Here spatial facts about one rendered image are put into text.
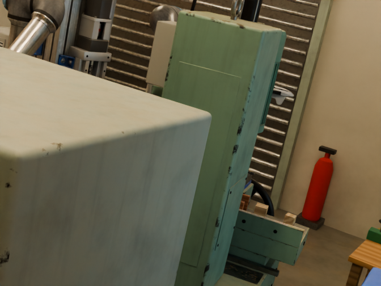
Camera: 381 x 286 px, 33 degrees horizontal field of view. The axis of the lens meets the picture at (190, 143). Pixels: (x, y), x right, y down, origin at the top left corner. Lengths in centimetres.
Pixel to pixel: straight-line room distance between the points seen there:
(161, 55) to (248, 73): 24
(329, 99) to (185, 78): 342
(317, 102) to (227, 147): 342
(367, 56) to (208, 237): 338
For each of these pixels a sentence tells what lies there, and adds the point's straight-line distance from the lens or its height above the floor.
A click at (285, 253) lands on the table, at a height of 87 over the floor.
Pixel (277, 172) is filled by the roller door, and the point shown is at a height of 29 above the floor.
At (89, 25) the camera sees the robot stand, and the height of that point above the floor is 134.
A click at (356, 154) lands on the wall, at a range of 495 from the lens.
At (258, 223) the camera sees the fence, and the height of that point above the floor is 94.
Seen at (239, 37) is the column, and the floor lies 149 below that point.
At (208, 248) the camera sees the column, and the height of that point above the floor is 96.
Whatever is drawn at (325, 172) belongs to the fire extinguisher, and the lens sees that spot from 486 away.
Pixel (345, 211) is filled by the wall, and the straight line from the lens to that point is 506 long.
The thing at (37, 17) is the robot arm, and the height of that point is 137.
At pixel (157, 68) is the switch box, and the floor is 136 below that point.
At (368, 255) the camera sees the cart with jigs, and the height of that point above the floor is 53.
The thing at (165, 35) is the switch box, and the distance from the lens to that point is 164.
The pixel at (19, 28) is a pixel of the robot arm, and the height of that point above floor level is 131.
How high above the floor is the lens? 161
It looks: 14 degrees down
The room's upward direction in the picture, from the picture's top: 12 degrees clockwise
